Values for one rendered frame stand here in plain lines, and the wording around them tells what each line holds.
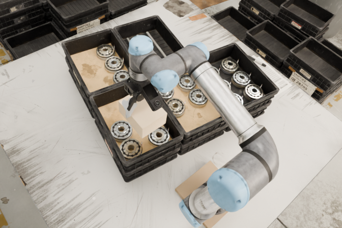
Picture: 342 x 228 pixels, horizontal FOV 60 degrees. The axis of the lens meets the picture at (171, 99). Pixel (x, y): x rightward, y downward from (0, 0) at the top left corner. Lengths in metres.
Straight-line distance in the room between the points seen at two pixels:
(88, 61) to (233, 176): 1.16
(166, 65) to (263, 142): 0.36
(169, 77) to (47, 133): 0.94
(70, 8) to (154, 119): 1.71
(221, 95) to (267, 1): 2.43
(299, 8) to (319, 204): 1.71
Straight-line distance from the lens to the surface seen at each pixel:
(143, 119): 1.15
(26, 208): 2.30
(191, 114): 1.55
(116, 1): 2.92
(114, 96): 1.54
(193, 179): 1.50
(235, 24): 3.04
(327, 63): 2.69
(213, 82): 0.93
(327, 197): 2.62
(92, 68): 1.72
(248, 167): 0.86
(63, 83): 1.84
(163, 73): 0.88
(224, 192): 0.85
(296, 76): 2.53
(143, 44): 0.93
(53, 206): 1.51
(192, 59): 0.95
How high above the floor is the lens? 2.10
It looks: 54 degrees down
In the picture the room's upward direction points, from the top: 10 degrees clockwise
